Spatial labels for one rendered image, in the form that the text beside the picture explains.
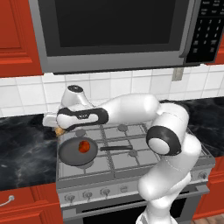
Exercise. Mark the yellow-brown onion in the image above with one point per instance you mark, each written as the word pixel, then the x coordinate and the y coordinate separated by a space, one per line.
pixel 59 131

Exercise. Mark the silver black microwave oven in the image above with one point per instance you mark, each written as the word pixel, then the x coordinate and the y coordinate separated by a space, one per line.
pixel 116 32

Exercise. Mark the grey wall socket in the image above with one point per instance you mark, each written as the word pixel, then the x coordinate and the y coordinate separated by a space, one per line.
pixel 177 74

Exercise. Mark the red drawer front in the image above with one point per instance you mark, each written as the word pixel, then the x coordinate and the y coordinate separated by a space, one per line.
pixel 20 201

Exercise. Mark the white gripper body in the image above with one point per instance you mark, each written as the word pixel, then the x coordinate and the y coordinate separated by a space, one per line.
pixel 50 120

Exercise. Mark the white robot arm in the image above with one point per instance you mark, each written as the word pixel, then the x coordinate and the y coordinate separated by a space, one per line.
pixel 172 175

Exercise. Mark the red base cupboard door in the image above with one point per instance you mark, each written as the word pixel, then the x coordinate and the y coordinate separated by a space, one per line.
pixel 26 218

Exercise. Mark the dark grey frying pan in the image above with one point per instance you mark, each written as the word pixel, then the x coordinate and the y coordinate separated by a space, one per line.
pixel 73 153

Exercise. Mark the silver gas stove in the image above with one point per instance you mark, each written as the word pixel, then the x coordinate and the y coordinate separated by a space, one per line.
pixel 122 172

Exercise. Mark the black glass oven door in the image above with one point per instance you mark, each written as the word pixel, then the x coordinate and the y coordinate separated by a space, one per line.
pixel 116 217

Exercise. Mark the red tomato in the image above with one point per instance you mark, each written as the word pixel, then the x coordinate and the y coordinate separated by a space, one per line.
pixel 84 146

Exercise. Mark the red base cupboard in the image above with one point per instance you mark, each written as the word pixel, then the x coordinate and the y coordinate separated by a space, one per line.
pixel 213 192

